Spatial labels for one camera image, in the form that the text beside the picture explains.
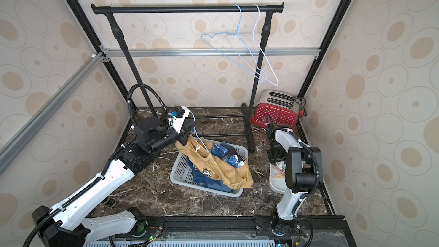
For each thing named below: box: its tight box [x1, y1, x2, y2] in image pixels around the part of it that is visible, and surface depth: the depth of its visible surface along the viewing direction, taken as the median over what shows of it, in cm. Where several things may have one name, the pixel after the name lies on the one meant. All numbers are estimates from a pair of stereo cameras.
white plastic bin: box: [269, 163, 287, 193], surface depth 89 cm
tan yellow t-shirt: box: [174, 134, 254, 190], surface depth 75 cm
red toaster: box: [250, 90, 301, 130], surface depth 102 cm
